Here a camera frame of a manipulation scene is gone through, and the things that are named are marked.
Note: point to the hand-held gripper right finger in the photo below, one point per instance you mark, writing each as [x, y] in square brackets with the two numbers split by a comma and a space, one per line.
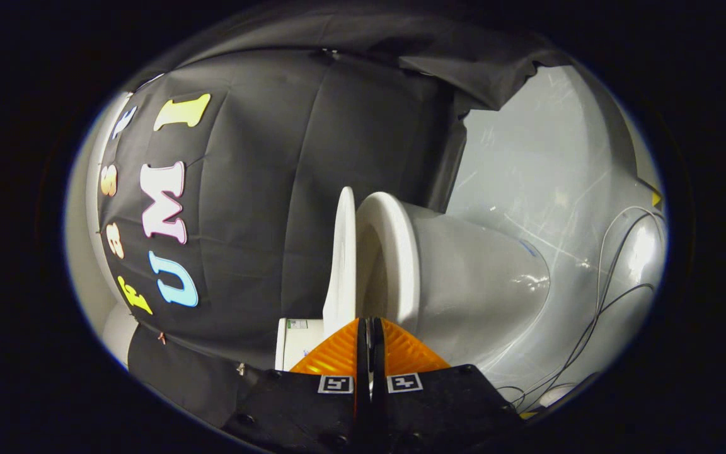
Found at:
[432, 410]

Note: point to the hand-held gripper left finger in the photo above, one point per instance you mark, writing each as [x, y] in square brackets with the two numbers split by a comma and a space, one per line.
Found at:
[312, 410]

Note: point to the white toilet lid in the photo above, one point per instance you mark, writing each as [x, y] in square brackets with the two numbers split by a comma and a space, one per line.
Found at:
[341, 265]

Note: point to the white ceramic toilet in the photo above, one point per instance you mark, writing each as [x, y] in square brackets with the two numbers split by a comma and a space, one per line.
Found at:
[470, 284]

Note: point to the black backdrop cloth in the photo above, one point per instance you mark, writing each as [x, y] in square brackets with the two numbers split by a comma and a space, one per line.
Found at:
[275, 189]

